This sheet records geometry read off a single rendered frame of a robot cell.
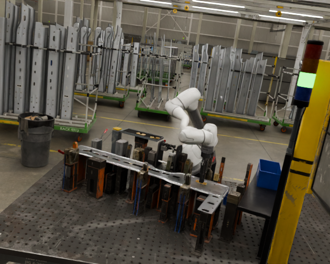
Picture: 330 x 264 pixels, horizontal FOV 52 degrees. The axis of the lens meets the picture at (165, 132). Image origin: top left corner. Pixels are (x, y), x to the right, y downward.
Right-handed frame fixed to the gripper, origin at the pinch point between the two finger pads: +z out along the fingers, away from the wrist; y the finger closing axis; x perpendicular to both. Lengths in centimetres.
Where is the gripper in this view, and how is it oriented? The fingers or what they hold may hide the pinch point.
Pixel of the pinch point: (201, 177)
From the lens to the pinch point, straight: 255.5
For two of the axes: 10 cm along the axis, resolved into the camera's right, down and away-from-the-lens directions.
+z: -1.3, 9.6, 2.5
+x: 9.1, 2.2, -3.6
